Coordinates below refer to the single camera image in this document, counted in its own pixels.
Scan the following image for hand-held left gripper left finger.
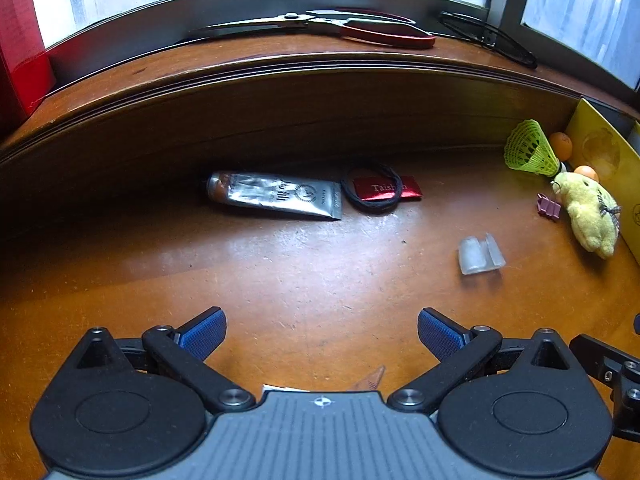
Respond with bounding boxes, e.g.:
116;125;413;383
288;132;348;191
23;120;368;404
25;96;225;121
70;306;257;413

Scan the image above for red-handled scissors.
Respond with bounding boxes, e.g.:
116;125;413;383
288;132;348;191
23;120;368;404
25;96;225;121
190;8;437;51

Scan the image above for black glasses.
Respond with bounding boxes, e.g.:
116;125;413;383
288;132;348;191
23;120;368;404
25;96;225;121
437;10;540;70

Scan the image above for green plastic shuttlecock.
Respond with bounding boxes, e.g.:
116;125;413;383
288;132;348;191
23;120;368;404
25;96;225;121
503;119;568;178

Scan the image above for silver tube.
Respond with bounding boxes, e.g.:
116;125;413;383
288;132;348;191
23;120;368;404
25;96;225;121
206;170;344;221

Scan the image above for yellow plush toy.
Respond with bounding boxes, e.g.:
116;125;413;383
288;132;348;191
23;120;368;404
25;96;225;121
550;171;622;260

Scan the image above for black hair tie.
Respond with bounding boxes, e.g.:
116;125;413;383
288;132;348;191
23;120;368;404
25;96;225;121
341;162;403;212

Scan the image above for red box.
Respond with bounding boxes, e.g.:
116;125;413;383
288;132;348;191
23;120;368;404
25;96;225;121
0;0;58;133

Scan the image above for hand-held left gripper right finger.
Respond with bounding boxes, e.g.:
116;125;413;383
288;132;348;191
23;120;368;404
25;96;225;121
387;307;576;413

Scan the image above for red packet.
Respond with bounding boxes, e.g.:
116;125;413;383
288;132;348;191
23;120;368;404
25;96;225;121
347;176;422;200

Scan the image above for yellow cardboard box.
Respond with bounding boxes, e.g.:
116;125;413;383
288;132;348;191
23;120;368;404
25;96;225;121
565;97;640;281

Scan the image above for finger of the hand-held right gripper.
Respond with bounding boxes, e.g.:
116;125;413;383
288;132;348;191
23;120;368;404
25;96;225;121
569;332;640;443

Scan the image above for clear triangle ruler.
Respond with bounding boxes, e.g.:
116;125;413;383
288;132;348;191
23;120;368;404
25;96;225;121
347;365;387;392

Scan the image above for grey window frame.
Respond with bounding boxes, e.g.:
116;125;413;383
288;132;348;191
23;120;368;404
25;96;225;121
45;0;640;91

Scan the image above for pink binder clip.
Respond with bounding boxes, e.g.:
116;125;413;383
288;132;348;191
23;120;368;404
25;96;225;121
536;192;563;220

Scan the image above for wooden windowsill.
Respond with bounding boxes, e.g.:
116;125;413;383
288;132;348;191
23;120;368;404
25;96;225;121
0;30;640;196

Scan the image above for translucent plastic clip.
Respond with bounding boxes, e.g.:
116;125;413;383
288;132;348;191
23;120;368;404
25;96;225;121
457;232;506;277

